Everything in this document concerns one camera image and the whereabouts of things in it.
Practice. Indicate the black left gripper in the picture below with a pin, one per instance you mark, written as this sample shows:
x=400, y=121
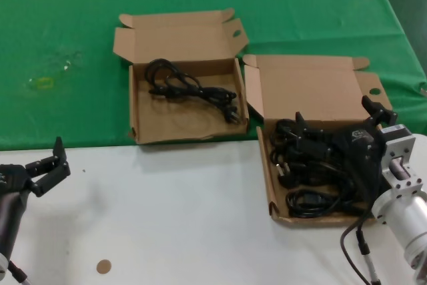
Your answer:
x=13, y=180

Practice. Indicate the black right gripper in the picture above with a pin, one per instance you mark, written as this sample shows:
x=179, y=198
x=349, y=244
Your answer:
x=363, y=155

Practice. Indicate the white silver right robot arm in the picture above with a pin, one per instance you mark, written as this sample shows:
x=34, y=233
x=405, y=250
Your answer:
x=403, y=211

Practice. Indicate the open brown cardboard box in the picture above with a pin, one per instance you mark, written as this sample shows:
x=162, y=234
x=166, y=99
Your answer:
x=310, y=91
x=187, y=125

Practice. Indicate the clear plastic wrapper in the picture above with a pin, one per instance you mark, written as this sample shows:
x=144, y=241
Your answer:
x=68, y=64

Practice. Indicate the brown cardboard disc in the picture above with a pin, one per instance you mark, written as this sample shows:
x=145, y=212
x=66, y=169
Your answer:
x=103, y=266

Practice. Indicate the green tablecloth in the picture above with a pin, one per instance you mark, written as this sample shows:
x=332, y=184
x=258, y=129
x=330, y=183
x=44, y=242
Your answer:
x=66, y=14

